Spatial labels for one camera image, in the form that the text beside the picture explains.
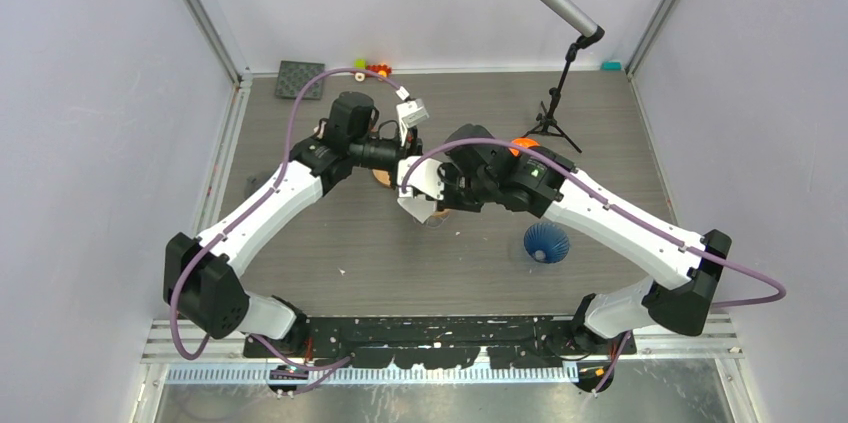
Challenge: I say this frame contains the white paper coffee filter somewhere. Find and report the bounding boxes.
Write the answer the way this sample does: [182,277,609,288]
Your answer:
[397,194,438,223]

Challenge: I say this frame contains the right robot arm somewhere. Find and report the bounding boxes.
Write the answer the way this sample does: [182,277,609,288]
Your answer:
[439,124,732,354]

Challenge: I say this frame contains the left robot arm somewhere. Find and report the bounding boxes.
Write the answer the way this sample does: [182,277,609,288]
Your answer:
[163,87,427,357]

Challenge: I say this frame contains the orange plastic holder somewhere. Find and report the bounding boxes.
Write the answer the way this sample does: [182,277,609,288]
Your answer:
[509,137,539,157]

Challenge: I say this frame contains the red toy car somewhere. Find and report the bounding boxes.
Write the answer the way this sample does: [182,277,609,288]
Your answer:
[353,58,392,82]

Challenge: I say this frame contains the grey building block baseplate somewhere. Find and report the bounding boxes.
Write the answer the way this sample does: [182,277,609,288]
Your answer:
[274,60,326,100]

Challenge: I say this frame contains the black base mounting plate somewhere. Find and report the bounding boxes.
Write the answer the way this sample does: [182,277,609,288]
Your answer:
[243,316,635,370]

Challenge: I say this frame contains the teal small block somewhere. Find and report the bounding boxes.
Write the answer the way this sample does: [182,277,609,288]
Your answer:
[600,61,623,72]

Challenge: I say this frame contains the wooden ring dripper stand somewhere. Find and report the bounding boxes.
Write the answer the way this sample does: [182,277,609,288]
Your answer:
[372,169,392,189]

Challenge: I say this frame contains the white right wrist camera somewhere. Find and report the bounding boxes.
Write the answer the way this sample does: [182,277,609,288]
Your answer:
[396,156,444,201]

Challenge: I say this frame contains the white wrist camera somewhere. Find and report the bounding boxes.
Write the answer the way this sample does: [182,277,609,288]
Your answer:
[396,156,444,201]
[396,86,429,142]

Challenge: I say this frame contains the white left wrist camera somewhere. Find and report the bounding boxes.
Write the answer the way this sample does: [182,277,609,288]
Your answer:
[396,86,429,142]

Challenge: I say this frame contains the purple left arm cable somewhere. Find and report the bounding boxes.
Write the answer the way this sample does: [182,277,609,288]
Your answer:
[168,67,412,396]

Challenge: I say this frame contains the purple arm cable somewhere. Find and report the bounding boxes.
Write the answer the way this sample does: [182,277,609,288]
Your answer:
[168,67,412,396]
[399,136,788,396]

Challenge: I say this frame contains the aluminium frame rail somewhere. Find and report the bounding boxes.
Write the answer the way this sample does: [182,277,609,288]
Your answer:
[183,0,242,84]

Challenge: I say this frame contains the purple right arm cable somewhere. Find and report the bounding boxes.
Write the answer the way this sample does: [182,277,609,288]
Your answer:
[399,136,788,396]

